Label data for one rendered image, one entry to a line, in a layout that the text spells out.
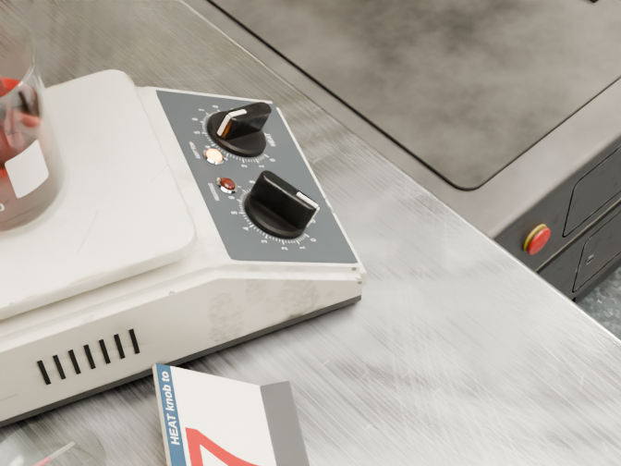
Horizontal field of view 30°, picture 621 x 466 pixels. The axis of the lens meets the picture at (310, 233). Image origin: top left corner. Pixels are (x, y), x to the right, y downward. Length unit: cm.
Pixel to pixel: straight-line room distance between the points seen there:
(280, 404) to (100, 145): 15
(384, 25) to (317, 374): 78
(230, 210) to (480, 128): 67
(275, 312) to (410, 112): 67
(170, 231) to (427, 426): 15
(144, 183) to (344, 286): 11
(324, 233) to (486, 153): 62
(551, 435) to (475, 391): 4
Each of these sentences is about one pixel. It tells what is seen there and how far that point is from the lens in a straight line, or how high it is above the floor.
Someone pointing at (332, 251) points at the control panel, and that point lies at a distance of 56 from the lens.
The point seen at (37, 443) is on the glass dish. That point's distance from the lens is 56.
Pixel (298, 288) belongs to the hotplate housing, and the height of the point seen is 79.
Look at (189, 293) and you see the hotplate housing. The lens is 52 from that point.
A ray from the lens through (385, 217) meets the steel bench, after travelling 62.
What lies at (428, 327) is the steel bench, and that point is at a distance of 58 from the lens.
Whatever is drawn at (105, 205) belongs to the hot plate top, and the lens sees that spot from 52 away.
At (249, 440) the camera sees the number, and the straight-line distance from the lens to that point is 53.
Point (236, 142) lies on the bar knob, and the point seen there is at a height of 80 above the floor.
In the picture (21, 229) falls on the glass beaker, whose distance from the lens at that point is 52.
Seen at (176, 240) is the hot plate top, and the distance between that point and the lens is 50.
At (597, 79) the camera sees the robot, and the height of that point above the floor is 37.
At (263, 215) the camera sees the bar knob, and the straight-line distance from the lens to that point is 55.
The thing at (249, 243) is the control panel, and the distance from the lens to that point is 53.
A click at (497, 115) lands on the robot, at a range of 121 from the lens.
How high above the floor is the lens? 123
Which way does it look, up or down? 52 degrees down
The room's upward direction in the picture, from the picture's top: 3 degrees counter-clockwise
